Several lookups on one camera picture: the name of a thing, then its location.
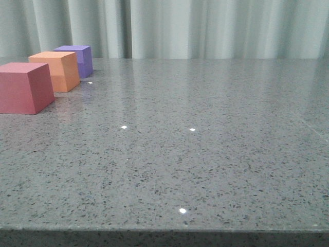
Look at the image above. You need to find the orange foam cube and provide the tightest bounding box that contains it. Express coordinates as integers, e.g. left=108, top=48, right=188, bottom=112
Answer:
left=28, top=51, right=80, bottom=92

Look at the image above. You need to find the pale green curtain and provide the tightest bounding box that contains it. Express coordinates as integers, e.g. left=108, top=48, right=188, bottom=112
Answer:
left=1, top=1, right=328, bottom=59

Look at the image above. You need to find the purple foam cube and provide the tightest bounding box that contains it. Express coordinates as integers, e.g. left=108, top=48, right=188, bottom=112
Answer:
left=53, top=45, right=93, bottom=78

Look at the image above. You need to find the red foam cube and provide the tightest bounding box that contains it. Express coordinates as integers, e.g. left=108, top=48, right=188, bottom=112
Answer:
left=1, top=62, right=54, bottom=114

